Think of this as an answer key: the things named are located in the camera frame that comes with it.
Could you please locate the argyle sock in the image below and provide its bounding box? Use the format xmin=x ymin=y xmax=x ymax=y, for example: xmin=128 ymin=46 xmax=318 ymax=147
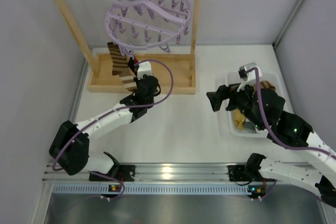
xmin=128 ymin=56 xmax=139 ymax=76

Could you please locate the brown striped sock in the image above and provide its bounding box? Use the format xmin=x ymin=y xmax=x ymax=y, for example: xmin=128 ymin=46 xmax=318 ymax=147
xmin=229 ymin=81 xmax=276 ymax=95
xmin=107 ymin=42 xmax=137 ymax=92

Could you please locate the purple round clip hanger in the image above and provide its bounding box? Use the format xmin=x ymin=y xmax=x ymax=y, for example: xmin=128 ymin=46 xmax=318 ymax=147
xmin=105 ymin=0 xmax=192 ymax=58

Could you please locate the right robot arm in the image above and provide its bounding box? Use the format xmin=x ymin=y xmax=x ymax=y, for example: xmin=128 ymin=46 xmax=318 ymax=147
xmin=206 ymin=84 xmax=335 ymax=207

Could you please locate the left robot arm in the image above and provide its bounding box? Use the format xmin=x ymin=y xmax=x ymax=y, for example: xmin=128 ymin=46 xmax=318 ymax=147
xmin=49 ymin=75 xmax=161 ymax=177

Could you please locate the white plastic basket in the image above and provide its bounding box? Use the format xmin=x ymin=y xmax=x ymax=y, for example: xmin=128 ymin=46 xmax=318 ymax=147
xmin=215 ymin=70 xmax=284 ymax=138

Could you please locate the mustard yellow sock in basket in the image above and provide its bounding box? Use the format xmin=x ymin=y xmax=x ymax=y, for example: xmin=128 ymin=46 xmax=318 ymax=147
xmin=232 ymin=109 xmax=247 ymax=131

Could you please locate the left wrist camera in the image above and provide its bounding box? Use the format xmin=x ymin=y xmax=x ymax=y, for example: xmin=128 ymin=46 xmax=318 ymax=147
xmin=136 ymin=61 xmax=153 ymax=80

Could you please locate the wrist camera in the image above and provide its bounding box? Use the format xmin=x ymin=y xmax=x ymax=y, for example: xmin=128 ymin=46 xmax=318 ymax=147
xmin=136 ymin=61 xmax=153 ymax=80
xmin=237 ymin=62 xmax=263 ymax=92

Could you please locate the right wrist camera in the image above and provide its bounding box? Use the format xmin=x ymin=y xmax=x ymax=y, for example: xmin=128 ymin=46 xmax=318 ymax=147
xmin=237 ymin=62 xmax=263 ymax=92

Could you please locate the aluminium mounting rail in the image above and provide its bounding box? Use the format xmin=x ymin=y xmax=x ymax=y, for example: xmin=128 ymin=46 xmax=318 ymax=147
xmin=42 ymin=163 xmax=244 ymax=183

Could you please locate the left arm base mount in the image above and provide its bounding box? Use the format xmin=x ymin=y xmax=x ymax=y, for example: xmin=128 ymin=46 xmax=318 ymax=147
xmin=89 ymin=164 xmax=136 ymax=200

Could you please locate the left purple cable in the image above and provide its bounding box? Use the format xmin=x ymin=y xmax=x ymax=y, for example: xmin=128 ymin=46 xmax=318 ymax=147
xmin=52 ymin=59 xmax=174 ymax=200

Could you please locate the white slotted cable duct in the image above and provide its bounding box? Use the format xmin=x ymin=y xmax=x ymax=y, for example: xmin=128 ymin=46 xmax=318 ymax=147
xmin=52 ymin=184 xmax=264 ymax=195

